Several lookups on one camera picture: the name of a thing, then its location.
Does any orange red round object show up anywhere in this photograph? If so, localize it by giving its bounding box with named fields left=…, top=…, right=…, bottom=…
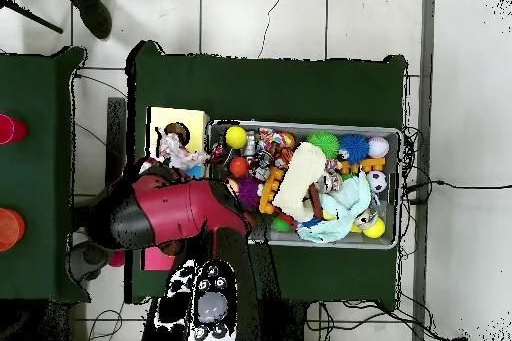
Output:
left=0, top=207, right=26, bottom=253

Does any purple spiky ball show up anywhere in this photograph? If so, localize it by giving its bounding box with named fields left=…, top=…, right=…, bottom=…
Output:
left=237, top=174, right=263, bottom=212

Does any dark green side table cloth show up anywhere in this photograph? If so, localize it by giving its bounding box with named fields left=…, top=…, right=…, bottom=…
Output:
left=0, top=46, right=91, bottom=304

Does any blue spiky ball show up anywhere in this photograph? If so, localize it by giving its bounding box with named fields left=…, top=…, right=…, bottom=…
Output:
left=337, top=132, right=370, bottom=166

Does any white baseball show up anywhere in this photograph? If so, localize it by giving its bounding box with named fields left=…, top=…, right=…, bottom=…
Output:
left=367, top=135, right=390, bottom=159

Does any red orange ball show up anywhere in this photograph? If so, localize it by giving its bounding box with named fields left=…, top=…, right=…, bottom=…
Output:
left=228, top=155, right=251, bottom=178

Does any shallow clear mesh bin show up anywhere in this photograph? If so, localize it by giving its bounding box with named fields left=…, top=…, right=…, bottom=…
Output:
left=201, top=118, right=403, bottom=250

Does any mint green cloth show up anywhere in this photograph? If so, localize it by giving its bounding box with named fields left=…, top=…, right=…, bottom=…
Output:
left=296, top=172, right=373, bottom=245

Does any colourful patterned paper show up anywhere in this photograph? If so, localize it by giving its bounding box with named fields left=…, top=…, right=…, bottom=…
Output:
left=154, top=128, right=212, bottom=173
left=257, top=127, right=287, bottom=152

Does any green spiky ball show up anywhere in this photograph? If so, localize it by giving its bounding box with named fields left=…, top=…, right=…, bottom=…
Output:
left=305, top=131, right=341, bottom=159

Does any wooden box with three holes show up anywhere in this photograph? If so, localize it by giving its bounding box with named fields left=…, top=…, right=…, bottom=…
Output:
left=139, top=106, right=211, bottom=271

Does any black slanted rod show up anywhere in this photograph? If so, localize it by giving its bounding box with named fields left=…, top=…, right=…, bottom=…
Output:
left=0, top=0, right=64, bottom=35

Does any black and white soccer ball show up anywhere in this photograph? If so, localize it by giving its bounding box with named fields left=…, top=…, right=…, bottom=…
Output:
left=365, top=170, right=388, bottom=193

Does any black upright panel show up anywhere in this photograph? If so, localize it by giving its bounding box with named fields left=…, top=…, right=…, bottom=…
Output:
left=105, top=96, right=128, bottom=188

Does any black floor cable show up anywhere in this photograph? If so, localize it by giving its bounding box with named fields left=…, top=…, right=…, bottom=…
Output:
left=401, top=179, right=512, bottom=206

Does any person's foot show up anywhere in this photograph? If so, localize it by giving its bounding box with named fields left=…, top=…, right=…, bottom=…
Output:
left=59, top=0, right=114, bottom=41

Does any cream knitted cloth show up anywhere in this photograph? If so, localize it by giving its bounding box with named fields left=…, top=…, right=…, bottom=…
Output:
left=272, top=141, right=328, bottom=223

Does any pink round object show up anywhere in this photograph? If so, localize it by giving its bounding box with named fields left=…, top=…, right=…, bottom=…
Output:
left=0, top=113, right=28, bottom=145

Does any large yellow ball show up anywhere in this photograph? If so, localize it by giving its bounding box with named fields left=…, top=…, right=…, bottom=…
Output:
left=224, top=125, right=248, bottom=150

